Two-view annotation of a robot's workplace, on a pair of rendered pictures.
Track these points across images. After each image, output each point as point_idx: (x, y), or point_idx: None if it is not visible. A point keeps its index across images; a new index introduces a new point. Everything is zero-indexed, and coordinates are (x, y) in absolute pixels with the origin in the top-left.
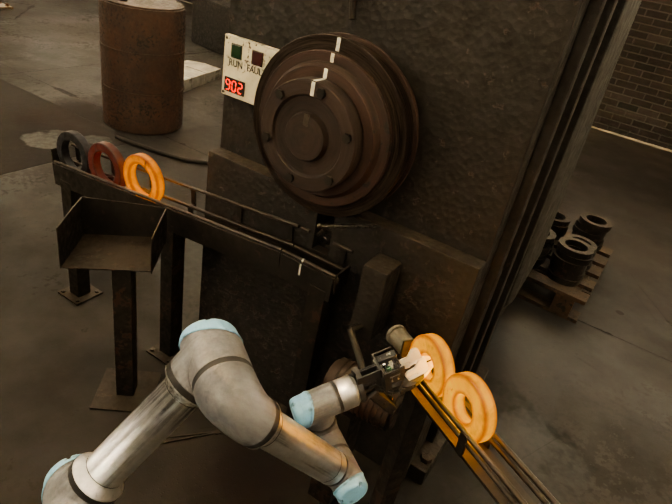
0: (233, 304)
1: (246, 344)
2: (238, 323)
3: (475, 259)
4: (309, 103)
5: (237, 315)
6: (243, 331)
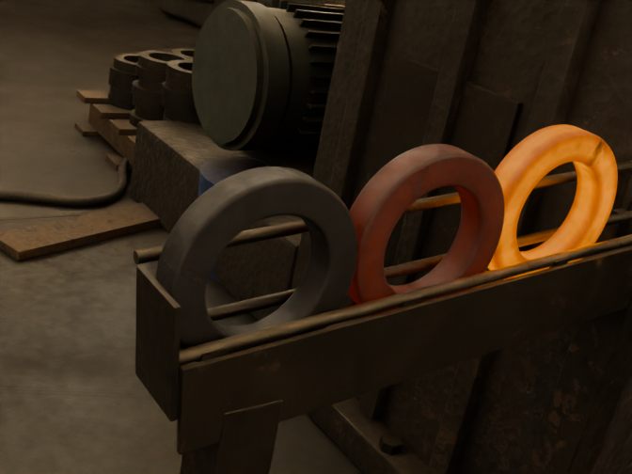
0: (624, 391)
1: (624, 454)
2: (622, 424)
3: None
4: None
5: (625, 408)
6: (627, 432)
